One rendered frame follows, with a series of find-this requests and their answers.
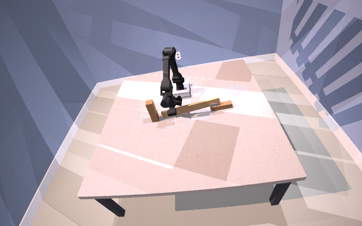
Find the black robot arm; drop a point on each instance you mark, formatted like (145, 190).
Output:
(166, 84)

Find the long wooden bed rail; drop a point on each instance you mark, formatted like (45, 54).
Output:
(194, 106)

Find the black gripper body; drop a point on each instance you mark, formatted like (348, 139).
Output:
(172, 110)

